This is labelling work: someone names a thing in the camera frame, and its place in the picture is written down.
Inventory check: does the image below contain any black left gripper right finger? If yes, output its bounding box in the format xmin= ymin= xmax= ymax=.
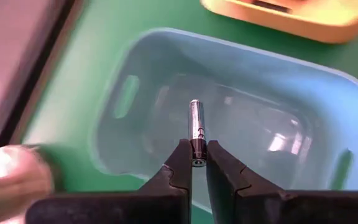
xmin=206 ymin=140 xmax=358 ymax=224

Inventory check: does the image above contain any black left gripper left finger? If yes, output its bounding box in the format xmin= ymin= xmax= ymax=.
xmin=25 ymin=139 xmax=194 ymax=224

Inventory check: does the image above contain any silver black battery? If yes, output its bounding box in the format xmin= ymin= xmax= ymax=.
xmin=187 ymin=98 xmax=208 ymax=168

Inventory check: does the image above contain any light teal plastic bin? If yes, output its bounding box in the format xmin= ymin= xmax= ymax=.
xmin=90 ymin=27 xmax=358 ymax=215

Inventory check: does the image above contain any yellow plastic bin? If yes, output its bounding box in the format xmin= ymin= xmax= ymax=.
xmin=200 ymin=0 xmax=358 ymax=44

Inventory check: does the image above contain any black table frame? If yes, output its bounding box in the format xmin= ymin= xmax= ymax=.
xmin=0 ymin=0 xmax=77 ymax=150

